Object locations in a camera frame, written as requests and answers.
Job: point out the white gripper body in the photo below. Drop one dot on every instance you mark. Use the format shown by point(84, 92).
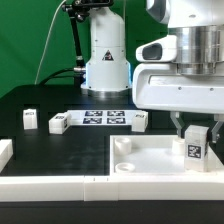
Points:
point(159, 87)

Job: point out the white plate with markers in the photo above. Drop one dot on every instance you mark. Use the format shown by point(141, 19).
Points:
point(101, 117)

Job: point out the white square tabletop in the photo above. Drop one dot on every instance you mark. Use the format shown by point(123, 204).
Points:
point(154, 155)

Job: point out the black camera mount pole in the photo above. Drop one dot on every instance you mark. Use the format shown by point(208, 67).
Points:
point(78, 11)

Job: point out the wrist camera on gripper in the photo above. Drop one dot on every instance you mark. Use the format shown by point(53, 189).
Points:
point(161, 50)

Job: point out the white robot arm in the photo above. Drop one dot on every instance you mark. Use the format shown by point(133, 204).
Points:
point(179, 45)

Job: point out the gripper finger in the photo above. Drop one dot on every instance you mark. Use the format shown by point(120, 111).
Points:
point(176, 118)
point(215, 131)

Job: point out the white U-shaped fence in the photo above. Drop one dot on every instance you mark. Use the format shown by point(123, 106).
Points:
point(106, 188)

